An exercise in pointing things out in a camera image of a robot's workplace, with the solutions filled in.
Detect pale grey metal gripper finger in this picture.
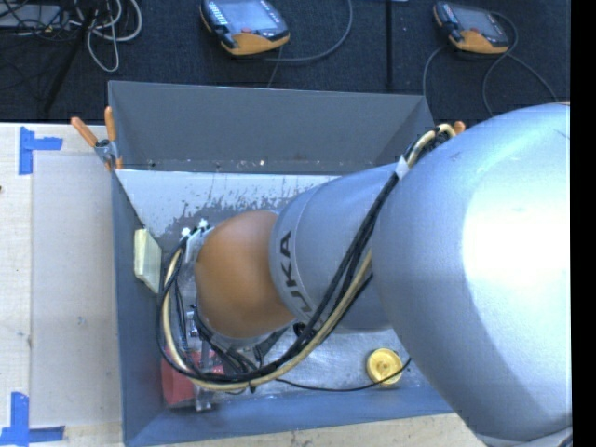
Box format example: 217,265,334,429
193,386,215,413

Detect red block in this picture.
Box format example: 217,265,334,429
160,347,226,407

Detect pale yellow sponge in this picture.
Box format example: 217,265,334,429
133,227,164,295

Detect pale wood flat board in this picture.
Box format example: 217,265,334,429
29,148,123,439

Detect yellow round disc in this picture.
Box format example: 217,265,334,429
365,347,404,387

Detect grey metal bin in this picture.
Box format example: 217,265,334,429
107,79,463,447

